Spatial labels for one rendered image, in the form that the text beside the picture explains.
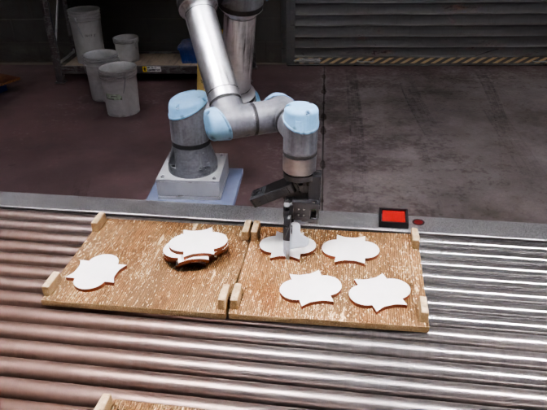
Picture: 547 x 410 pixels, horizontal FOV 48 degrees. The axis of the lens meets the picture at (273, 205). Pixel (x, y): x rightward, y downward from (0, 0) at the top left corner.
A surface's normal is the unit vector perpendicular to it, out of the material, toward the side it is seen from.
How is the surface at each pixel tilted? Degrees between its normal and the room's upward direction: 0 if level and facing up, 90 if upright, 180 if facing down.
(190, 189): 90
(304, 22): 80
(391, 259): 0
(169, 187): 90
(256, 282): 0
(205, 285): 0
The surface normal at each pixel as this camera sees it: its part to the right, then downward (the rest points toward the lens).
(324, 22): -0.07, 0.30
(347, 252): -0.02, -0.87
